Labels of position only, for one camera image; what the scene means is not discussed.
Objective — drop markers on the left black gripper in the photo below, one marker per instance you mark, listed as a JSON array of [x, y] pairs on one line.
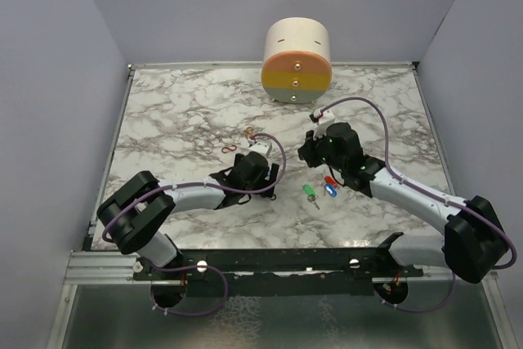
[[270, 178]]

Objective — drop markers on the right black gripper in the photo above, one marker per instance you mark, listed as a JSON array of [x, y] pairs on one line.
[[307, 150]]

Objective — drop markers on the red tag key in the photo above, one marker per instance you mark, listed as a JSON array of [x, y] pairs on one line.
[[331, 181]]

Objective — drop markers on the blue tag key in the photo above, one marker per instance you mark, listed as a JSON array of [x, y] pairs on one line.
[[330, 190]]

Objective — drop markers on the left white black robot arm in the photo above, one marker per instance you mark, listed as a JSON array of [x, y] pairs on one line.
[[133, 215]]

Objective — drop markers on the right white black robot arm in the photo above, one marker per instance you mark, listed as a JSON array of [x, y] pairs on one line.
[[469, 239]]

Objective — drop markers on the red carabiner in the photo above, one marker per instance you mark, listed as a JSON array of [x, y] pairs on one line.
[[228, 149]]

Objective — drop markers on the green tag key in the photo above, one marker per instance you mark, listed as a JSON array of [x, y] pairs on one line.
[[310, 195]]

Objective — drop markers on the round three-drawer storage box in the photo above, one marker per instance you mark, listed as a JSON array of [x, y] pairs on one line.
[[296, 65]]

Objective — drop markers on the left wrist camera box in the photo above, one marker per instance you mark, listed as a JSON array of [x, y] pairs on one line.
[[263, 148]]

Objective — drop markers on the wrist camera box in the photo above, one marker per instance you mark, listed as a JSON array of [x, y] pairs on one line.
[[263, 148], [322, 119]]

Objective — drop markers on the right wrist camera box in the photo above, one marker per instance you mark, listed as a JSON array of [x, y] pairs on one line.
[[322, 119]]

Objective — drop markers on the black mounting rail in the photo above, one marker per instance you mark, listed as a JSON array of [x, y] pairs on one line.
[[277, 272]]

